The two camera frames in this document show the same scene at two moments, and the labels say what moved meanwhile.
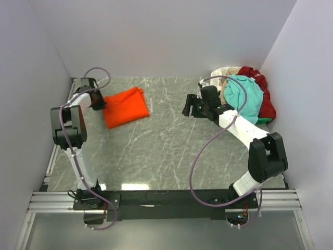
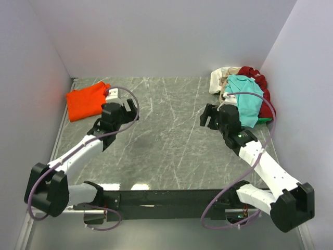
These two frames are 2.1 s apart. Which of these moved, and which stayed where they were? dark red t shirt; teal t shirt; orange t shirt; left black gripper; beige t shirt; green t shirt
Moved: orange t shirt; left black gripper
Stayed: teal t shirt; green t shirt; dark red t shirt; beige t shirt
